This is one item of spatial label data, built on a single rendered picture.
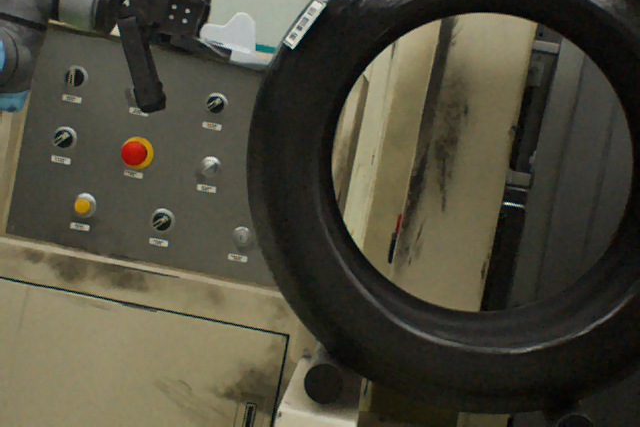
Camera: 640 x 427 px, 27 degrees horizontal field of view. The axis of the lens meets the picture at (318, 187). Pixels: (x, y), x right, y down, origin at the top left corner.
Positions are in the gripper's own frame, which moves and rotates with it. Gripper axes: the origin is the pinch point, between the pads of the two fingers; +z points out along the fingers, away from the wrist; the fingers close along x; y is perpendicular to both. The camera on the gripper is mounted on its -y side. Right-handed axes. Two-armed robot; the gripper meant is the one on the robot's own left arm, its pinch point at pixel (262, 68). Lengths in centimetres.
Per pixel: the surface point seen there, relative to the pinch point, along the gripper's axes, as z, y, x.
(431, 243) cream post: 26.0, -15.9, 26.6
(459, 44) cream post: 21.8, 11.1, 26.6
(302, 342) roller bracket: 13.1, -33.7, 24.1
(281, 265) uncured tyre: 9.2, -20.5, -8.9
